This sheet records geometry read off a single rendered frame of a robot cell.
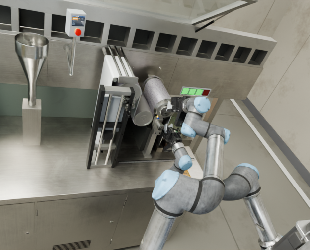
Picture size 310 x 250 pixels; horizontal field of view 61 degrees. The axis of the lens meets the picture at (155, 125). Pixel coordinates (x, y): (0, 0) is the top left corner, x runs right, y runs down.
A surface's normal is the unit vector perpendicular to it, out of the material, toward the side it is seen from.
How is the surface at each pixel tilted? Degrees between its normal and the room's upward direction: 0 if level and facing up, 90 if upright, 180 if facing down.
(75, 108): 90
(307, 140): 90
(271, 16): 90
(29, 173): 0
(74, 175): 0
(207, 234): 0
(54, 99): 90
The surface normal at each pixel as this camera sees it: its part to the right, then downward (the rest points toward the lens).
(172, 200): -0.18, 0.28
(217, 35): 0.29, 0.66
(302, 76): -0.94, -0.07
